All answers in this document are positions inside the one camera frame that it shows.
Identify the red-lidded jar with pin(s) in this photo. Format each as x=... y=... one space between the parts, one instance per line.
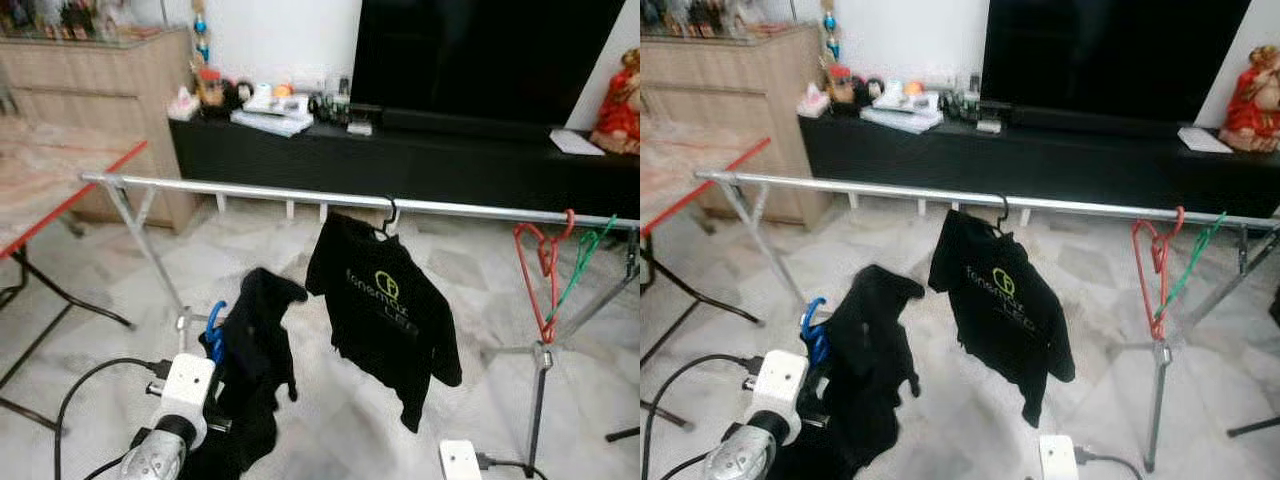
x=209 y=88
x=838 y=85

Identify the red hanger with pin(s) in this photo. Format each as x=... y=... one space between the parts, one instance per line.
x=1140 y=250
x=522 y=250

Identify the blue hanger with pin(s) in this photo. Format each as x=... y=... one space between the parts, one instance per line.
x=808 y=320
x=215 y=335

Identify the black hanger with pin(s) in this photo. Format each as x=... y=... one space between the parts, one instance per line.
x=395 y=215
x=1003 y=212

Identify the silver metal clothes rack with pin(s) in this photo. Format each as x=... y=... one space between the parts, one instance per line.
x=250 y=190
x=880 y=192

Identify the stack of white papers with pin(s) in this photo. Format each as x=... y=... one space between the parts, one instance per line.
x=900 y=114
x=270 y=118

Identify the black t-shirt with logo print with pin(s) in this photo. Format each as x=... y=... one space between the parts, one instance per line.
x=385 y=310
x=1000 y=300

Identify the light wooden cabinet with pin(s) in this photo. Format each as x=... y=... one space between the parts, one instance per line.
x=90 y=90
x=720 y=90

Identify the white paper sheet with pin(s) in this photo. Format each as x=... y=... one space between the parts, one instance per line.
x=1204 y=140
x=575 y=142

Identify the green circuit board cluster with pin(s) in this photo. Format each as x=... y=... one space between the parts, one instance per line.
x=960 y=105
x=330 y=108

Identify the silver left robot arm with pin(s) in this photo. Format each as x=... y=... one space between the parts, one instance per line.
x=735 y=460
x=150 y=460

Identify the black television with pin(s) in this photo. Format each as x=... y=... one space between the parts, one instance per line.
x=480 y=50
x=1100 y=50

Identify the small white box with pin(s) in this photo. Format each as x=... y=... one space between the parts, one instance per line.
x=988 y=125
x=359 y=128

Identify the black TV console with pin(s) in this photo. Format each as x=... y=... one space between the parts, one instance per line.
x=1030 y=165
x=400 y=165

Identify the red-edged marble folding table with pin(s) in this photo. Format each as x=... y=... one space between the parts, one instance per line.
x=670 y=170
x=40 y=180

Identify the plain black t-shirt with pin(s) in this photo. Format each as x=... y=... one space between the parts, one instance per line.
x=870 y=350
x=255 y=340

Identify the red Buddha figurine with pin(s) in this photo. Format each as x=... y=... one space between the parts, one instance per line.
x=1250 y=110
x=618 y=115

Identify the black soundbar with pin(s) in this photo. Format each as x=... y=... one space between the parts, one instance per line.
x=1090 y=120
x=460 y=122

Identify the pink tissue box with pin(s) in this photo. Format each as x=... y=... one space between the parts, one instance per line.
x=183 y=105
x=812 y=102

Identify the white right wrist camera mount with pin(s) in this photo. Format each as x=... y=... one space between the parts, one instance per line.
x=460 y=462
x=1058 y=460

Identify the green hanger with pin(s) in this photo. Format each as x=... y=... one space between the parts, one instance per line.
x=585 y=250
x=1195 y=255

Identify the blue hanging ornament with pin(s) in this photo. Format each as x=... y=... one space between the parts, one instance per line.
x=830 y=22
x=200 y=22

